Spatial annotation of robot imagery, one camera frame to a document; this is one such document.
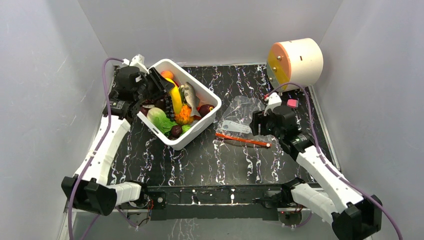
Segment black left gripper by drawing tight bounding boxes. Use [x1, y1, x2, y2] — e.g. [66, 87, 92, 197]
[135, 68, 175, 104]

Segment yellow toy banana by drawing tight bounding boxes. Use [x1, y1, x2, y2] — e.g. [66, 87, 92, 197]
[165, 78, 183, 115]

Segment dark blue toy grapes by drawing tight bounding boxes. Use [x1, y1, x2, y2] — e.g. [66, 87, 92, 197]
[164, 94, 175, 122]

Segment grey toy fish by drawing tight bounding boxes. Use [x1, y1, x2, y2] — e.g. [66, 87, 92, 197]
[183, 82, 201, 117]

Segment clear zip top bag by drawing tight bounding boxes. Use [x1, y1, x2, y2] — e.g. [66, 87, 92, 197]
[215, 95, 273, 148]

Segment orange toy pineapple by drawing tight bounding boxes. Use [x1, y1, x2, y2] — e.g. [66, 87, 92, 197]
[174, 104, 195, 126]

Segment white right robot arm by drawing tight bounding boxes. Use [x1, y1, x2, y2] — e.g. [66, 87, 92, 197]
[249, 105, 382, 240]

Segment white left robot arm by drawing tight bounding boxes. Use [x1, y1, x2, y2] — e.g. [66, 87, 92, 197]
[61, 66, 172, 216]

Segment orange toy fruit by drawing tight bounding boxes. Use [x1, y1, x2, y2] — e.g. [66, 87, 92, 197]
[160, 70, 174, 80]

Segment pink eraser block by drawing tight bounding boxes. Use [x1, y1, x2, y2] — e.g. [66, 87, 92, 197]
[286, 99, 299, 109]

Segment white plastic bin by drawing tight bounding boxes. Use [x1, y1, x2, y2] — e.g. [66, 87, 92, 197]
[137, 58, 222, 151]

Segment dark red toy mangosteen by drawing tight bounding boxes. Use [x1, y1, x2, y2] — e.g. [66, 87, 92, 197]
[169, 125, 183, 140]

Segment dark purple toy fruit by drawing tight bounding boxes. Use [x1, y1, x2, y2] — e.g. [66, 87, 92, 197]
[198, 104, 215, 118]

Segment white cylinder drum toy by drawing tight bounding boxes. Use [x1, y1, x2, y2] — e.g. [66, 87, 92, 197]
[266, 38, 324, 93]

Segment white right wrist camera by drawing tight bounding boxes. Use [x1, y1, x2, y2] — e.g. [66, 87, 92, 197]
[263, 92, 282, 116]

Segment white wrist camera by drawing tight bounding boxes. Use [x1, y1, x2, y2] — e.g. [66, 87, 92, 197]
[263, 92, 282, 116]
[122, 54, 149, 74]

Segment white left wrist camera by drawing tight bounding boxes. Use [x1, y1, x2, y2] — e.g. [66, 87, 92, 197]
[122, 54, 149, 74]

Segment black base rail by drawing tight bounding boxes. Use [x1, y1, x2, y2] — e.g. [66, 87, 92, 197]
[125, 183, 319, 229]

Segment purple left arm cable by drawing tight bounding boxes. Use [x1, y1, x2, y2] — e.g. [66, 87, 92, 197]
[67, 57, 140, 240]

